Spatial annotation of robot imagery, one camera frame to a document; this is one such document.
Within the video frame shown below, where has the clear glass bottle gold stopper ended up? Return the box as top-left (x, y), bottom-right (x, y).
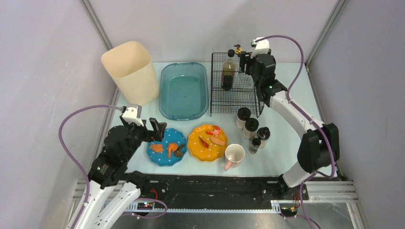
top-left (234, 44), bottom-right (253, 89)

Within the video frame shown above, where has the purple cable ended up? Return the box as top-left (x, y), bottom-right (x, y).
top-left (256, 34), bottom-right (337, 179)
top-left (58, 104), bottom-right (123, 229)

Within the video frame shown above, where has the red shrimp toy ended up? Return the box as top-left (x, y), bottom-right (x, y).
top-left (205, 125), bottom-right (221, 136)

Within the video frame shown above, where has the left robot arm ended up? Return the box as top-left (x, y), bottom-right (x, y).
top-left (67, 118), bottom-right (167, 229)

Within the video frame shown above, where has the black wire rack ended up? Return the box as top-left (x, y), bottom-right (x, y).
top-left (209, 52), bottom-right (264, 117)

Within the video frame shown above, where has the orange shredded food piece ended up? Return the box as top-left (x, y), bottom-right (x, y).
top-left (149, 144), bottom-right (164, 153)

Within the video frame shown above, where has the orange polka dot plate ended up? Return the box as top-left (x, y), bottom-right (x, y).
top-left (187, 125), bottom-right (228, 162)

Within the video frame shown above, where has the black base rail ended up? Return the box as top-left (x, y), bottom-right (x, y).
top-left (125, 171), bottom-right (309, 210)

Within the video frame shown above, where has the teal transparent plastic tub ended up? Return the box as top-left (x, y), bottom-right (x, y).
top-left (159, 62), bottom-right (208, 121)

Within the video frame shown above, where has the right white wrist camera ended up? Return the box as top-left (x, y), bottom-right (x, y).
top-left (250, 37), bottom-right (270, 59)

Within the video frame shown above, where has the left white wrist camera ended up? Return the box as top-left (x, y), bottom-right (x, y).
top-left (120, 104), bottom-right (145, 126)

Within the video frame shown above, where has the dark sauce bottle red label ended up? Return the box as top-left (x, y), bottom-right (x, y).
top-left (221, 49), bottom-right (236, 91)

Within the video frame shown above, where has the cream plastic waste bin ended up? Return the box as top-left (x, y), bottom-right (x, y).
top-left (101, 41), bottom-right (159, 106)

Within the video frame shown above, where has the pink salmon slice toy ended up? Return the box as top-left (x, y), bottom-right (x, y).
top-left (210, 135), bottom-right (226, 146)

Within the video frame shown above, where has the red chili pepper toy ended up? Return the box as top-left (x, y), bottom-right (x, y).
top-left (199, 137), bottom-right (210, 148)

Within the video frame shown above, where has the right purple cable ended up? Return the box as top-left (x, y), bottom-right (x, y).
top-left (256, 34), bottom-right (337, 179)

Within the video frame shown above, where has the white granule shaker black lid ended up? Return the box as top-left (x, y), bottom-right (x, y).
top-left (242, 118), bottom-right (259, 140)
top-left (235, 107), bottom-right (251, 129)

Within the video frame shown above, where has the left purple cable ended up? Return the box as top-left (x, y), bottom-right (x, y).
top-left (58, 104), bottom-right (123, 229)

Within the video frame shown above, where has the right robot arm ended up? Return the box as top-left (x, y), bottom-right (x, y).
top-left (239, 51), bottom-right (340, 192)

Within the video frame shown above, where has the blue polka dot plate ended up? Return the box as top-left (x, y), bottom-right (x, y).
top-left (146, 128), bottom-right (187, 167)

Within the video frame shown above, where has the orange chicken drumstick toy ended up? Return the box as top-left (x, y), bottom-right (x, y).
top-left (168, 143), bottom-right (179, 158)

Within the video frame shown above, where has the small pepper shaker black lid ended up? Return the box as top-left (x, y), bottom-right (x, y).
top-left (249, 137), bottom-right (261, 154)

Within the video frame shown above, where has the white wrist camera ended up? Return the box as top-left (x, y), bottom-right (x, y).
top-left (250, 37), bottom-right (270, 59)
top-left (120, 104), bottom-right (145, 126)

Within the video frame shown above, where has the pink ceramic mug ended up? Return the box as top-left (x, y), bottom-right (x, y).
top-left (224, 144), bottom-right (245, 171)

